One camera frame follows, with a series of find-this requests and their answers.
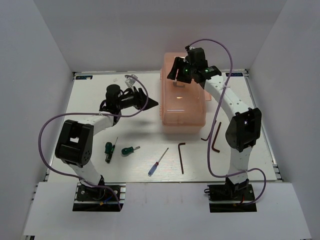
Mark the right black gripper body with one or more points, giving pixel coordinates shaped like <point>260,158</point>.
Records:
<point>185,73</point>

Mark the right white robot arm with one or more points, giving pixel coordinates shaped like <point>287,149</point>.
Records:
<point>244,122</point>

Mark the green black screwdriver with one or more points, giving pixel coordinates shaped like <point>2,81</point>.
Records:
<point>109,150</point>

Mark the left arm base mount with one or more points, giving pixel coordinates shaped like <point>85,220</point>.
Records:
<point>89,199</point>

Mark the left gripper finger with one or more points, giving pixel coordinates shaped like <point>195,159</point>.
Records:
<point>142,97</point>
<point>150,103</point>

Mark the large brown hex key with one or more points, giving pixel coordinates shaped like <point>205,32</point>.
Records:
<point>214,146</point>

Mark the blue red screwdriver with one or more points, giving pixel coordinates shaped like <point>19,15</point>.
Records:
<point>154,167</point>

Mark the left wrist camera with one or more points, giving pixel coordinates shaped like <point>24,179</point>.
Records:
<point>130,81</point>

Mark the stubby green screwdriver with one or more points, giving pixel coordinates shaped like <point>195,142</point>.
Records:
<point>129,150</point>

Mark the pink plastic tool box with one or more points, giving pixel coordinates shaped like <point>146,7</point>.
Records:
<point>183,106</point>

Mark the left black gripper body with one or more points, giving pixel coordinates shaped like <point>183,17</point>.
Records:
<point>132,100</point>

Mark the left blue label sticker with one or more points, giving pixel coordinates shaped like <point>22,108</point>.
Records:
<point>83,77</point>

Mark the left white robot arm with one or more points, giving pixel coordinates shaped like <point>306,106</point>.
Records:
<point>75,142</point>

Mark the small brown hex key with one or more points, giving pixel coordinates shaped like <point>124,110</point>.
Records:
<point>214,134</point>

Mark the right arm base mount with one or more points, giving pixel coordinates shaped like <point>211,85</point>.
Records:
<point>222,200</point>

